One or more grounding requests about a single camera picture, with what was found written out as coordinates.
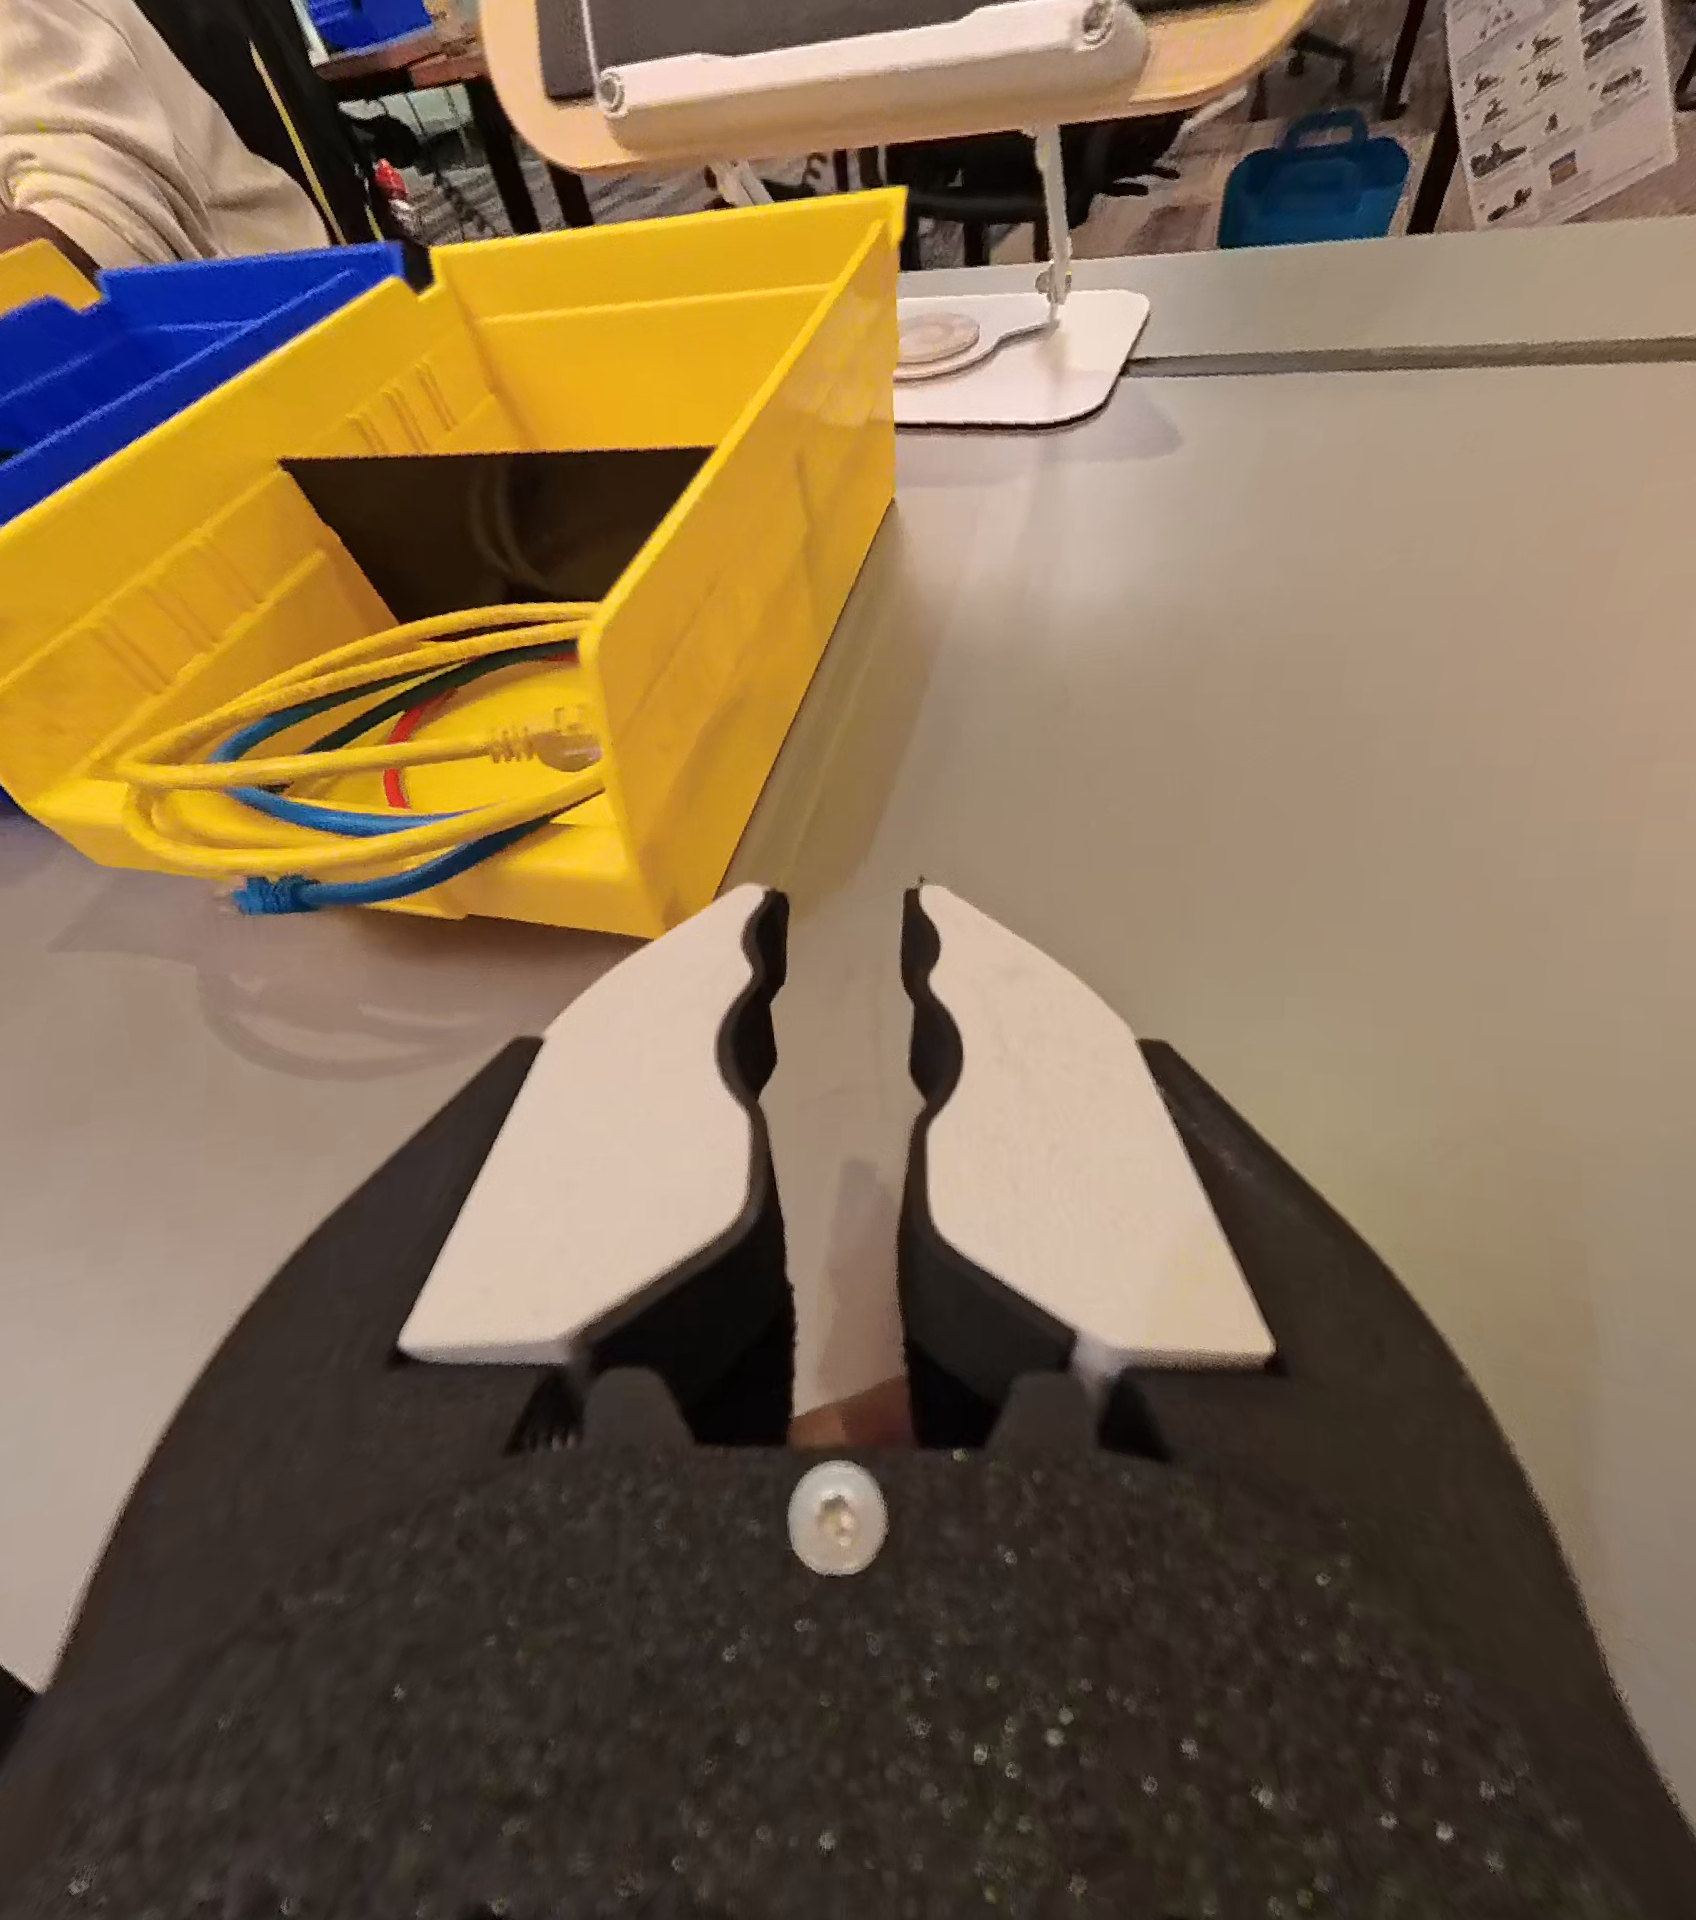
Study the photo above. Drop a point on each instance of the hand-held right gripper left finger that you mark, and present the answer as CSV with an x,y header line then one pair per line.
x,y
593,1169

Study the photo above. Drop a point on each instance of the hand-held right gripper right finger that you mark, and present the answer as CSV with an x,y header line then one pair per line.
x,y
1072,1169

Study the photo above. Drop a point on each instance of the blue plastic bin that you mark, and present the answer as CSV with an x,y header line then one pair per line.
x,y
188,315

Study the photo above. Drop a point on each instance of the white tablet stand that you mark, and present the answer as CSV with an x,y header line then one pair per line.
x,y
1028,361

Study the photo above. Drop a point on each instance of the blue bag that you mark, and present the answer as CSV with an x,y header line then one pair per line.
x,y
1313,189

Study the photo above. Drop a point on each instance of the printed paper sign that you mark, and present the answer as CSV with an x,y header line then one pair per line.
x,y
1561,106

